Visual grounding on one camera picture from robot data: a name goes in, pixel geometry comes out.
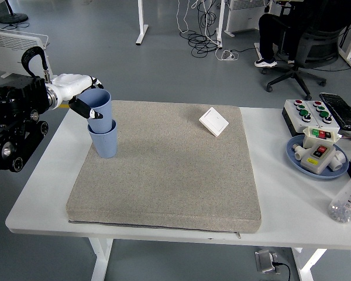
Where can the white table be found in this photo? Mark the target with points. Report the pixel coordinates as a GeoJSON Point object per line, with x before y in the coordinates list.
{"type": "Point", "coordinates": [280, 205]}

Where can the blue plate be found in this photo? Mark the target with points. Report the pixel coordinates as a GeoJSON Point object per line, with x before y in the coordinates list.
{"type": "Point", "coordinates": [324, 175]}

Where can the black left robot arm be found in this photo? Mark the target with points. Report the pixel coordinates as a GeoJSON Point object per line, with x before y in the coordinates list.
{"type": "Point", "coordinates": [17, 117]}

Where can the white desk leg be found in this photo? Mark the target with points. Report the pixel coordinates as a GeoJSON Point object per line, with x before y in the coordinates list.
{"type": "Point", "coordinates": [141, 32]}
{"type": "Point", "coordinates": [220, 26]}

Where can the black fan stand base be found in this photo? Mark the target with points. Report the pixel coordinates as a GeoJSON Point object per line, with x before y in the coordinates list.
{"type": "Point", "coordinates": [13, 19]}

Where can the white wall switch panel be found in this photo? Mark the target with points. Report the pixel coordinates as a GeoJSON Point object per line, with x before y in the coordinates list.
{"type": "Point", "coordinates": [214, 121]}

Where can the white push-button control box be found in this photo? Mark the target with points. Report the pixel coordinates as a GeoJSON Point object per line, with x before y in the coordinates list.
{"type": "Point", "coordinates": [294, 117]}
{"type": "Point", "coordinates": [332, 124]}

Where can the black office chair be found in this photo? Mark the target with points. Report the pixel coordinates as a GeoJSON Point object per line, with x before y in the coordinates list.
{"type": "Point", "coordinates": [319, 49]}

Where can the grey foot pedal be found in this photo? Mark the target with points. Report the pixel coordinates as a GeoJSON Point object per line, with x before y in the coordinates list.
{"type": "Point", "coordinates": [264, 260]}

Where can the beige red-button switch box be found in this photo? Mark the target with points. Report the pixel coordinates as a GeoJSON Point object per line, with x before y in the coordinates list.
{"type": "Point", "coordinates": [313, 167]}

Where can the clear red-capped bottle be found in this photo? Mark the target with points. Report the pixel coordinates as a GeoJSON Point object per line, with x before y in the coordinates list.
{"type": "Point", "coordinates": [346, 202]}

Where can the white panel heater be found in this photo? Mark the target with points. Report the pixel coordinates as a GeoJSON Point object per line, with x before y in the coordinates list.
{"type": "Point", "coordinates": [242, 17]}
{"type": "Point", "coordinates": [11, 44]}

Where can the person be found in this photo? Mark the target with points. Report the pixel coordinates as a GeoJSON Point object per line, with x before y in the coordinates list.
{"type": "Point", "coordinates": [266, 35]}

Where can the blue ribbed cup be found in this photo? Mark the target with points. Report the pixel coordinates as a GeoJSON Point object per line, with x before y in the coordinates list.
{"type": "Point", "coordinates": [103, 117]}
{"type": "Point", "coordinates": [105, 146]}

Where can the white green-red button switch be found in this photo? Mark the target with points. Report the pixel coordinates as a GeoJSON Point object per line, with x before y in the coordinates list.
{"type": "Point", "coordinates": [310, 140]}

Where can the white pipe fitting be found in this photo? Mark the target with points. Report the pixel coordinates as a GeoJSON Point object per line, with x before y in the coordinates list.
{"type": "Point", "coordinates": [299, 152]}
{"type": "Point", "coordinates": [337, 164]}

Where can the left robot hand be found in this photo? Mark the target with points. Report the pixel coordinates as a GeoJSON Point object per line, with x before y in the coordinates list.
{"type": "Point", "coordinates": [70, 85]}

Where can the grey-brown cushion mat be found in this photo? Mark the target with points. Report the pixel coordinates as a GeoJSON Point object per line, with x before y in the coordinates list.
{"type": "Point", "coordinates": [178, 175]}

